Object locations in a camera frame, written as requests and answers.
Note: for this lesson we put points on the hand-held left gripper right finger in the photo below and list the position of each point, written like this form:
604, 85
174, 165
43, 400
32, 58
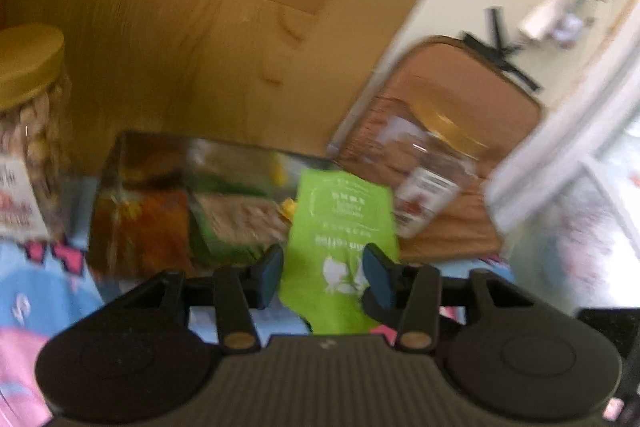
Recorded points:
377, 279

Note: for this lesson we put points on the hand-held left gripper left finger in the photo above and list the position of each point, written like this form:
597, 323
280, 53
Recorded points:
267, 277

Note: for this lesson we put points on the green snack packet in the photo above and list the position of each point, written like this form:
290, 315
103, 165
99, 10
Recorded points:
340, 227

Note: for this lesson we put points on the black cardboard box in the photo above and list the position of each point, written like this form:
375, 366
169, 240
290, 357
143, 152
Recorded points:
140, 212

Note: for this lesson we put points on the pecan jar with gold lid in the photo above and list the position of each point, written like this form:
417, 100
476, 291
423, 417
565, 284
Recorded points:
440, 167

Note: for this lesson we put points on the brown seat mat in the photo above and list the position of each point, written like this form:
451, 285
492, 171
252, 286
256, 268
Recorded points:
475, 117

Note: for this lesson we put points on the cartoon pig bedsheet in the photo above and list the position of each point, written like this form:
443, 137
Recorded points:
35, 307

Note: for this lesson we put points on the black tape strips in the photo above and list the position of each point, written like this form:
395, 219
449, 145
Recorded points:
500, 52

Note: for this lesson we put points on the cashew jar with gold lid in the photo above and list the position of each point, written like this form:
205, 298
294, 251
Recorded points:
30, 132

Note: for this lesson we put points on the wooden board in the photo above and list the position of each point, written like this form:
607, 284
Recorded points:
200, 7

